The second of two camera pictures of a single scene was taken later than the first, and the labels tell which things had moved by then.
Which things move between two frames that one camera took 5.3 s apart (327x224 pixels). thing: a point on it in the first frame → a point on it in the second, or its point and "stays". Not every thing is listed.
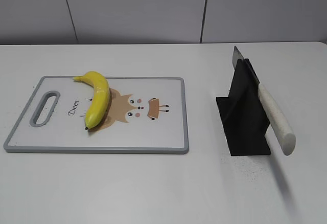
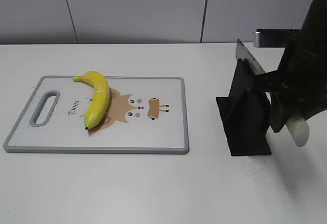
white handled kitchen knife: (277, 130) → (298, 125)
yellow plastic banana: (99, 98) stays
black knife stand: (244, 117) stays
